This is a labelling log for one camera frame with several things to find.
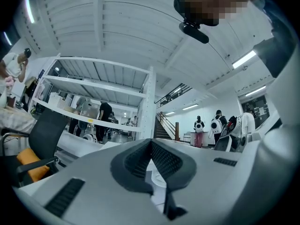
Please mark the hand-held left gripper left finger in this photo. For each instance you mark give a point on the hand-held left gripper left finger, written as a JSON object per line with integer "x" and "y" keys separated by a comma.
{"x": 98, "y": 196}

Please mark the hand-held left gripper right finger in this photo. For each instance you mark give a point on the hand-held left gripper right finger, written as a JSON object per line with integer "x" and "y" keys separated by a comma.
{"x": 206, "y": 184}

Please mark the white plastic part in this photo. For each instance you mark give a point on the white plastic part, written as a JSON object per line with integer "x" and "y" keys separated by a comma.
{"x": 160, "y": 180}

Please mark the small white table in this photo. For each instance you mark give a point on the small white table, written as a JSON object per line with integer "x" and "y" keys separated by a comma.
{"x": 187, "y": 138}

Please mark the white capsule backpack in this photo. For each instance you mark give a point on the white capsule backpack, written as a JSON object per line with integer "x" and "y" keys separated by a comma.
{"x": 230, "y": 135}

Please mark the white curved desk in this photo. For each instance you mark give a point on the white curved desk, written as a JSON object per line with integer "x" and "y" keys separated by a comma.
{"x": 77, "y": 144}

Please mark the white round device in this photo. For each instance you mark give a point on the white round device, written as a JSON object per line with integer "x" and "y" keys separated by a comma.
{"x": 90, "y": 137}

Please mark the staircase with black railing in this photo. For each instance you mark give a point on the staircase with black railing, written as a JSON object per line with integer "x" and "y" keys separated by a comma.
{"x": 161, "y": 130}

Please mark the orange cushion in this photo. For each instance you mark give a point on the orange cushion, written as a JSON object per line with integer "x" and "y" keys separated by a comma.
{"x": 30, "y": 163}

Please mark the ceiling tube light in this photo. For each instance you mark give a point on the ceiling tube light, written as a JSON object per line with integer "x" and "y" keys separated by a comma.
{"x": 29, "y": 8}
{"x": 190, "y": 107}
{"x": 7, "y": 38}
{"x": 244, "y": 59}
{"x": 170, "y": 113}
{"x": 255, "y": 91}

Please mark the translucent storage box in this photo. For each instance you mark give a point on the translucent storage box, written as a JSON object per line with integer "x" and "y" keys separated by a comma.
{"x": 90, "y": 111}

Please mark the black notice board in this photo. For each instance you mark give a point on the black notice board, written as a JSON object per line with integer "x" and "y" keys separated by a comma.
{"x": 257, "y": 111}

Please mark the wicker basket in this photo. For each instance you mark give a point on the wicker basket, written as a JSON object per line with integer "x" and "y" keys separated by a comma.
{"x": 71, "y": 110}

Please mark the white metal shelving rack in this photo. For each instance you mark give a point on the white metal shelving rack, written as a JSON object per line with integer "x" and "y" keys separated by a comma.
{"x": 150, "y": 102}

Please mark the white basket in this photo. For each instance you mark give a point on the white basket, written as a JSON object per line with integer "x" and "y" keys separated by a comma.
{"x": 57, "y": 101}

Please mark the table with checkered cloth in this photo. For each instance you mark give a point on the table with checkered cloth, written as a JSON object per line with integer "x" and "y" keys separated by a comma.
{"x": 16, "y": 121}

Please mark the white vase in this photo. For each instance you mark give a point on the white vase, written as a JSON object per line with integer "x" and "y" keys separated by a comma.
{"x": 3, "y": 99}

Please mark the person's light blue shirt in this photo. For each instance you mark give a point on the person's light blue shirt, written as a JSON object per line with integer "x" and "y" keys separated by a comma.
{"x": 274, "y": 20}

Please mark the person's head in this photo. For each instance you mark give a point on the person's head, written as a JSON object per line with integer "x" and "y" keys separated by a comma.
{"x": 211, "y": 3}

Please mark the black metal-frame chair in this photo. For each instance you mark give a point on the black metal-frame chair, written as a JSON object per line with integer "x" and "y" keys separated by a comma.
{"x": 47, "y": 130}

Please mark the black head camera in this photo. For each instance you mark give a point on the black head camera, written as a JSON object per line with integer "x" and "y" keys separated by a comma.
{"x": 194, "y": 33}

